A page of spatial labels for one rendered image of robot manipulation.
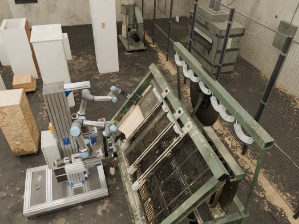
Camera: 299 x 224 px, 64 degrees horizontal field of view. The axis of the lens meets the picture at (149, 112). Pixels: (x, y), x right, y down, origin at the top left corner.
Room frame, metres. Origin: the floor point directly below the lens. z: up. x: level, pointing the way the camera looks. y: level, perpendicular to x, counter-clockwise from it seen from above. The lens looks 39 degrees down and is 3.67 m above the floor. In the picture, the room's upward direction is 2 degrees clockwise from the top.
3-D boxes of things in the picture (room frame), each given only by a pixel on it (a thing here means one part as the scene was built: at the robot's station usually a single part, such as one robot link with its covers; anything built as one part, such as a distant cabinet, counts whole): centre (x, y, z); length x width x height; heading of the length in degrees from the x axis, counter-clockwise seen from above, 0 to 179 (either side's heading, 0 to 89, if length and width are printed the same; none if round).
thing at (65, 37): (7.28, 2.95, 0.36); 0.58 x 0.45 x 0.72; 110
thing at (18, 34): (6.23, 3.61, 1.08); 0.80 x 0.59 x 0.72; 20
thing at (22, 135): (3.25, 2.39, 0.63); 0.50 x 0.42 x 1.25; 16
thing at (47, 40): (4.94, 2.22, 0.88); 0.90 x 0.60 x 1.75; 20
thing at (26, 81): (5.34, 3.32, 0.15); 0.61 x 0.52 x 0.31; 20
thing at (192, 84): (2.62, -0.68, 1.85); 0.80 x 0.06 x 0.80; 18
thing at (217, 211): (1.75, -0.75, 1.38); 0.70 x 0.15 x 0.85; 18
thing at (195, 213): (1.96, -0.42, 1.00); 1.30 x 0.05 x 0.04; 18
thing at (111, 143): (2.73, 0.61, 0.69); 0.50 x 0.14 x 0.24; 18
